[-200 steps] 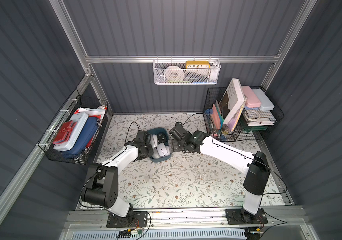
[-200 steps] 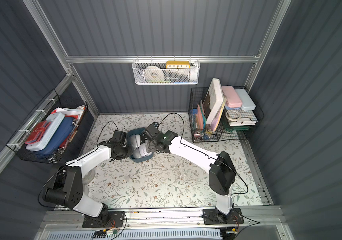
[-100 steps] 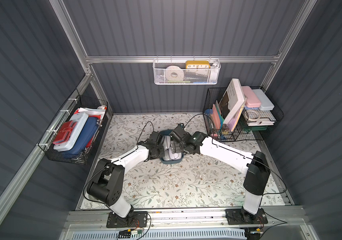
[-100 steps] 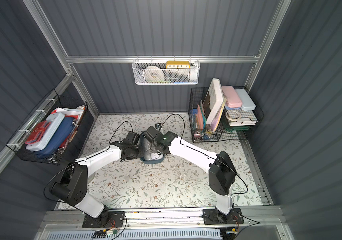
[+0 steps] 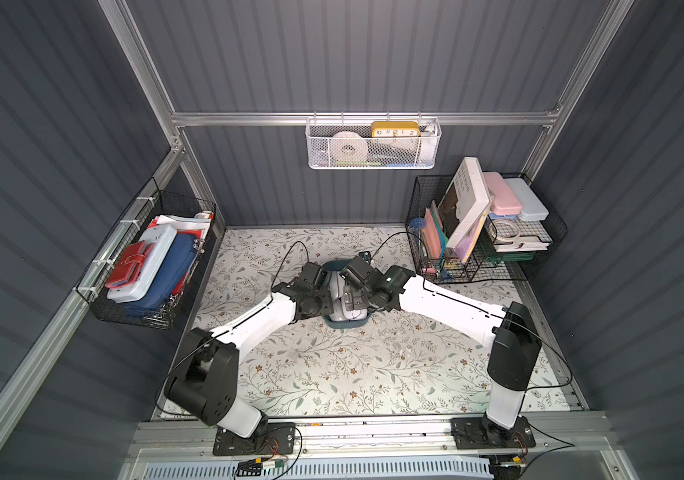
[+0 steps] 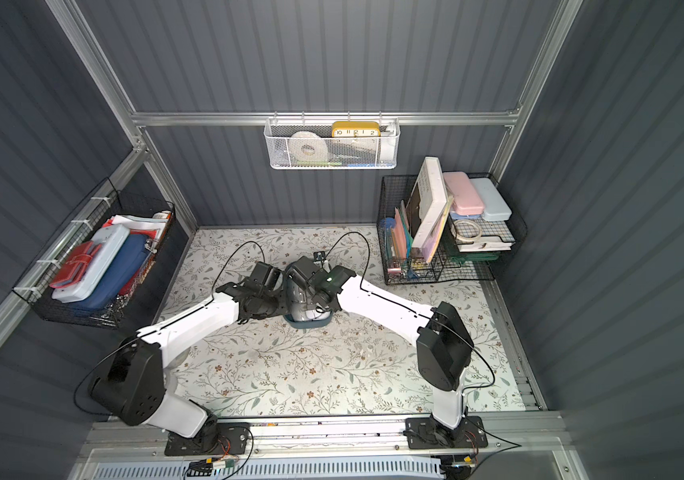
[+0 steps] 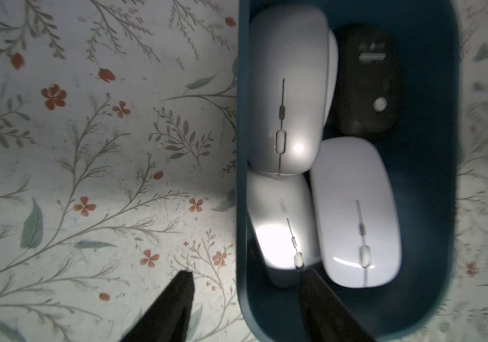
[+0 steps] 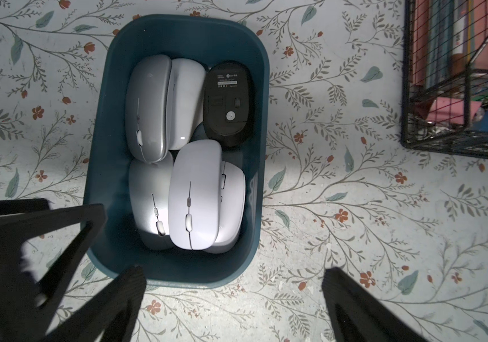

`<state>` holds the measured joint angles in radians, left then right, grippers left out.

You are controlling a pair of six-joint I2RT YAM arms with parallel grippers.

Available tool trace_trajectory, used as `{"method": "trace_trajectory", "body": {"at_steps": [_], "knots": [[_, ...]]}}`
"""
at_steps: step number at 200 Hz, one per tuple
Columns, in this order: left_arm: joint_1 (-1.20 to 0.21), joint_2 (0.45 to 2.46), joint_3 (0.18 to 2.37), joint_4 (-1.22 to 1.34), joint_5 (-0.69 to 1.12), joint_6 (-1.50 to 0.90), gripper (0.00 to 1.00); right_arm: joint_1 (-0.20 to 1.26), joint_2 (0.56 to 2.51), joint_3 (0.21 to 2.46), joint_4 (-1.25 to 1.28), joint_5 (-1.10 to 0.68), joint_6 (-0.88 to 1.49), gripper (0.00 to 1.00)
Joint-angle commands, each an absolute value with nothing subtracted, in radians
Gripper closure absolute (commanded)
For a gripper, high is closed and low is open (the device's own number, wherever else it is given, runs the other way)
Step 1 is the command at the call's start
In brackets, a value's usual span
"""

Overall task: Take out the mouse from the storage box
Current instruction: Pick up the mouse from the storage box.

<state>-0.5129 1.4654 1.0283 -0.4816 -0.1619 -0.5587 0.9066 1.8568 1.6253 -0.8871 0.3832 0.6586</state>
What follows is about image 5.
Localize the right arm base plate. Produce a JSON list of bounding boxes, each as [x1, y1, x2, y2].
[[450, 416, 536, 451]]

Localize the red wallet pouch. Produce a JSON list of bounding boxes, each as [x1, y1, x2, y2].
[[105, 241, 153, 290]]

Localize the white tablet board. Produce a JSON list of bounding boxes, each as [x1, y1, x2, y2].
[[438, 157, 491, 250]]

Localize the small tape ring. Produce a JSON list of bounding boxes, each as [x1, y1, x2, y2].
[[490, 219, 522, 244]]

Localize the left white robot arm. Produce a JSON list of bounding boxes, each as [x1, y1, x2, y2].
[[163, 262, 333, 439]]

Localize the black wire side basket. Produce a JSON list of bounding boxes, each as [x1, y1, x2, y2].
[[75, 179, 217, 330]]

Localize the light blue pencil case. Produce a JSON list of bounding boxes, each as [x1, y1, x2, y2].
[[506, 178, 550, 222]]

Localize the pink pencil case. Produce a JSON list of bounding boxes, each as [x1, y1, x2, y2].
[[484, 172, 523, 217]]

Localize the white flat case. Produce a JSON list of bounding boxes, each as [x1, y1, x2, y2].
[[105, 224, 177, 303]]

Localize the pink folders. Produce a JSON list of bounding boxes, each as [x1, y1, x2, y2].
[[424, 201, 448, 260]]

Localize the teal plastic storage box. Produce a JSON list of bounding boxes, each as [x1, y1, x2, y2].
[[323, 260, 372, 329]]

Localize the black wire desk organizer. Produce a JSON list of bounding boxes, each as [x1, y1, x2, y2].
[[406, 175, 568, 284]]

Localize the yellow clock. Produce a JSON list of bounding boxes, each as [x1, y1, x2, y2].
[[371, 120, 421, 138]]

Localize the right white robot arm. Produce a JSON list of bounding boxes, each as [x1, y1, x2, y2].
[[340, 255, 543, 431]]

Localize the white logo mouse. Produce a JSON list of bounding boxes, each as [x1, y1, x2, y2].
[[329, 272, 368, 323]]

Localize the white wire wall basket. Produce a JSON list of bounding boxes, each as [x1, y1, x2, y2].
[[305, 115, 443, 170]]

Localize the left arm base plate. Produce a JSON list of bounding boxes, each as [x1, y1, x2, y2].
[[212, 422, 298, 457]]

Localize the white tape roll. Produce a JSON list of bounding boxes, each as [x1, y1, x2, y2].
[[329, 131, 369, 163]]

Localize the navy blue case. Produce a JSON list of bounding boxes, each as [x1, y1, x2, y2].
[[124, 233, 198, 317]]

